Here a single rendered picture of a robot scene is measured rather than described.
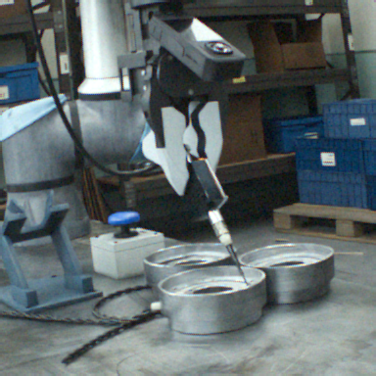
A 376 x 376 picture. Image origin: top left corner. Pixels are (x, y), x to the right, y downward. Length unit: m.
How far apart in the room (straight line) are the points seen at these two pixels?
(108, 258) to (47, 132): 0.34
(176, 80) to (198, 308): 0.22
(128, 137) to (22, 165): 0.18
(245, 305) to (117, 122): 0.60
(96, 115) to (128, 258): 0.36
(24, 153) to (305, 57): 4.24
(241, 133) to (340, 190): 0.73
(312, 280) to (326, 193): 4.21
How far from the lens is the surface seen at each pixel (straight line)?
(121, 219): 1.02
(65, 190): 1.31
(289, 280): 0.82
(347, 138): 4.83
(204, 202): 0.80
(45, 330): 0.84
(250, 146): 5.13
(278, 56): 5.36
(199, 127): 0.82
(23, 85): 4.47
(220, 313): 0.75
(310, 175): 5.10
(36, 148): 1.29
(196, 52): 0.75
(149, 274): 0.90
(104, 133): 1.30
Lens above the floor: 1.04
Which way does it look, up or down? 11 degrees down
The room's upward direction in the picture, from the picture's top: 7 degrees counter-clockwise
